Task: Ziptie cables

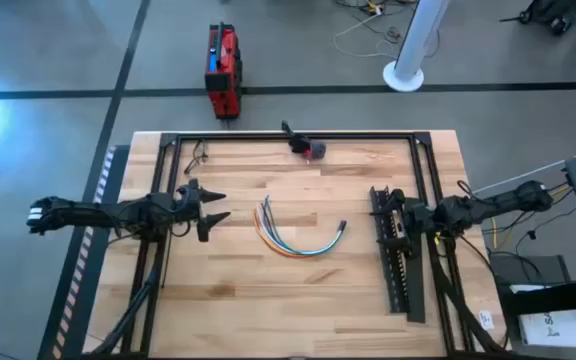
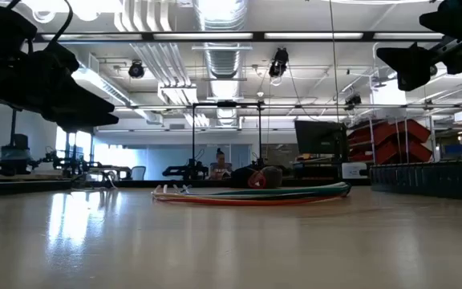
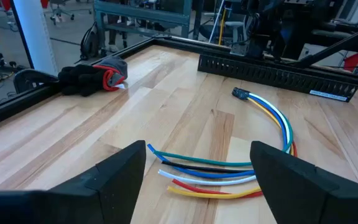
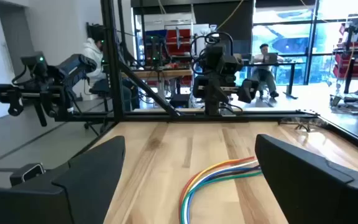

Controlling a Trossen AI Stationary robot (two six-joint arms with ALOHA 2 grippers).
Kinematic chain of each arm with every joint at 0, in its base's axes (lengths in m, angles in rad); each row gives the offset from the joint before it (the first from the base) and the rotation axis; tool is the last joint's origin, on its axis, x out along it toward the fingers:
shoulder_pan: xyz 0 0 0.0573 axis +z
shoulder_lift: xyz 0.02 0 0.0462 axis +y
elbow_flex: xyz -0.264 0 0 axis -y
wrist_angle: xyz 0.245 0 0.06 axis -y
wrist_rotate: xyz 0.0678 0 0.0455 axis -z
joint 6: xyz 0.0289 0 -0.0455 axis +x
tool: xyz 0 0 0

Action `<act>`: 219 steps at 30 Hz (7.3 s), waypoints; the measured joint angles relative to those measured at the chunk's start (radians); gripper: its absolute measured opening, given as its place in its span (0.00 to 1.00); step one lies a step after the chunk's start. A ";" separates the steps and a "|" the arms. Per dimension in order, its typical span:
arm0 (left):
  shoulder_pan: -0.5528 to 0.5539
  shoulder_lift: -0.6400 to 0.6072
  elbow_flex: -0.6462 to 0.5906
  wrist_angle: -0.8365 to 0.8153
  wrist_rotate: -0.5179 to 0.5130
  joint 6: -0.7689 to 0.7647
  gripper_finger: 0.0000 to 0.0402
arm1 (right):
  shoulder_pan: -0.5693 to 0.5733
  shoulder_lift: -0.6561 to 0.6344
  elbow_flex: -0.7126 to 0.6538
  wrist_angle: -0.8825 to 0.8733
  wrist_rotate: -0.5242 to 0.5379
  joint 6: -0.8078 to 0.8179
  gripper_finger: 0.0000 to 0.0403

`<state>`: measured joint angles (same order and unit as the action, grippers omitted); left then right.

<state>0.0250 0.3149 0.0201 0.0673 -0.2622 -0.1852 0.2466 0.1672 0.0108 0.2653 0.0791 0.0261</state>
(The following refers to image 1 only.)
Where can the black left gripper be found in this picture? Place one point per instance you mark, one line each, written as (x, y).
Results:
(188, 215)

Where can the black raceway cover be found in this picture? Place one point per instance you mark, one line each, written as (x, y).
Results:
(415, 290)

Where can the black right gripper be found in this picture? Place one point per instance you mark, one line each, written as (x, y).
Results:
(418, 220)

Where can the white paper sheet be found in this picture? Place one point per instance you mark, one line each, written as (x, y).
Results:
(553, 330)

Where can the white pole with base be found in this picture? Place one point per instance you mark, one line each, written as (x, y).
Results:
(418, 40)

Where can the black floor box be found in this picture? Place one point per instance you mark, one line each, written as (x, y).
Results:
(518, 270)

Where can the white table sticker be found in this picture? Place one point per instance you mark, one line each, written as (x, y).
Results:
(486, 320)

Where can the red and black tool case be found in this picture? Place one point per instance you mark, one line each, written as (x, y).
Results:
(223, 75)

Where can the black horizontal bar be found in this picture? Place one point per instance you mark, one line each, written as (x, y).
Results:
(558, 296)

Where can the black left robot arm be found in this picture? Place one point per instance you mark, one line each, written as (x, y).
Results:
(93, 215)

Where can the black aluminium rig frame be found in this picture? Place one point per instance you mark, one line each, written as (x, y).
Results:
(293, 135)

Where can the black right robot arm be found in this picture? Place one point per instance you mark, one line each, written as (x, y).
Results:
(493, 202)

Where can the black wheeled cart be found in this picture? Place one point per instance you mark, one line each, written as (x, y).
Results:
(553, 12)

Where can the black zip tie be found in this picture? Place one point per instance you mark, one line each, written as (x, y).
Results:
(166, 262)

